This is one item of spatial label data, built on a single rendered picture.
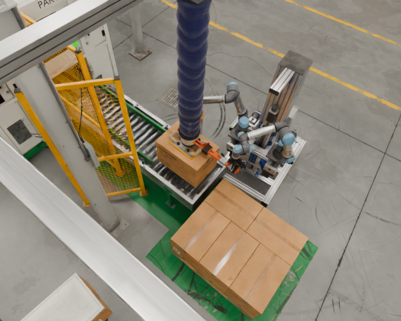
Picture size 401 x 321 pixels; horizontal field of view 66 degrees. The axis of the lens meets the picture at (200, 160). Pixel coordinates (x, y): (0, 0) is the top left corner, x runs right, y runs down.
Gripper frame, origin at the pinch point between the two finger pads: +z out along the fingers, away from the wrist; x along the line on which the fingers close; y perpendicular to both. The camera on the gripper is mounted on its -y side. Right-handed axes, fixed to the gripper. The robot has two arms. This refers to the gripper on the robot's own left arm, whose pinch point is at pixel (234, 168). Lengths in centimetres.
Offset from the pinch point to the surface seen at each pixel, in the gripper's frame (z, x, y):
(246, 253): 67, 40, -58
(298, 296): 122, 23, -133
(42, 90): -125, 105, 91
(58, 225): -200, 152, -27
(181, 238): 67, 73, 7
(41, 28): -184, 104, 57
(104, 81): -88, 54, 106
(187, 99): -70, 11, 55
